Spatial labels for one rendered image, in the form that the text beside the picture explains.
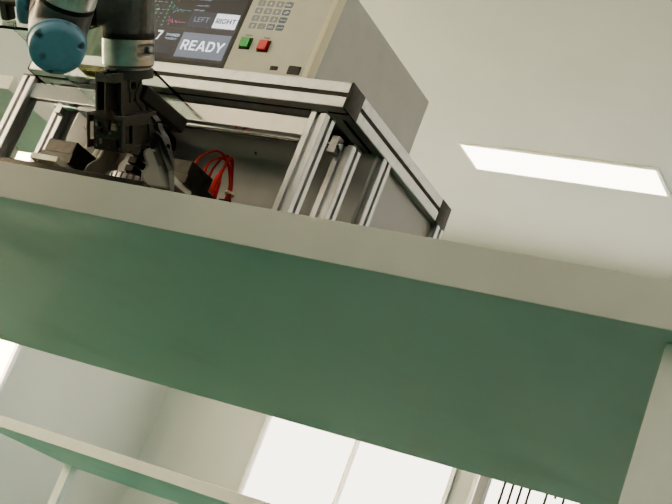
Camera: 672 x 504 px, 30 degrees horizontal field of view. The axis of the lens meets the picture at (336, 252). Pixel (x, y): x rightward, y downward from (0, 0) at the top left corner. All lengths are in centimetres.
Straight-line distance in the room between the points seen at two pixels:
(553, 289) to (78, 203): 63
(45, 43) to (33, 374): 714
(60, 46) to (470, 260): 66
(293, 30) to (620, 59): 417
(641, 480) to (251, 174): 113
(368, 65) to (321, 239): 85
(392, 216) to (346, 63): 27
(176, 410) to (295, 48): 780
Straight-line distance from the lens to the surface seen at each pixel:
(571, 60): 631
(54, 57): 169
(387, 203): 211
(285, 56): 208
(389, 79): 226
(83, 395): 916
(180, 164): 195
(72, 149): 210
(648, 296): 123
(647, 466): 121
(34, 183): 166
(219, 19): 220
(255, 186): 213
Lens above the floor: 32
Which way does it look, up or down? 16 degrees up
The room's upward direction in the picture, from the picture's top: 21 degrees clockwise
